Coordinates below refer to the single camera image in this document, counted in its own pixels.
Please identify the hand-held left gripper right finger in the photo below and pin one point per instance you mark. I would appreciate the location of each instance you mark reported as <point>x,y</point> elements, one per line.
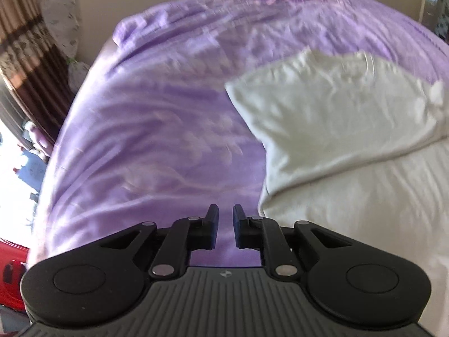
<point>239,228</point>

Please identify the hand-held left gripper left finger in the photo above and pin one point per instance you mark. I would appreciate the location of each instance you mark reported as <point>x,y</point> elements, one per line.
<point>212,228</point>

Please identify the white printed shirt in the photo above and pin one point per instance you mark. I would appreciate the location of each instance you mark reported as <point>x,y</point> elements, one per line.
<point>350,119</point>

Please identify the purple bed cover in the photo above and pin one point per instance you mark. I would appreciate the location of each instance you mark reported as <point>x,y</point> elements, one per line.
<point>161,119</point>

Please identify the pale purple object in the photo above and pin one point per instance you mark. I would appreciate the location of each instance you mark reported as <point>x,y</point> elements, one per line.
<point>38,137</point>

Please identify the red object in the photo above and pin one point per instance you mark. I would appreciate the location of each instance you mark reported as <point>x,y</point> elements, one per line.
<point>12,270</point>

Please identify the brown patterned curtain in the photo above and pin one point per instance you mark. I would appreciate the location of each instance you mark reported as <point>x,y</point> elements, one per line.
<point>24,59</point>

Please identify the white sheer patterned curtain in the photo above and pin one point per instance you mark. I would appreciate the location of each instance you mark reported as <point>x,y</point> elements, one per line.
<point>61,24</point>

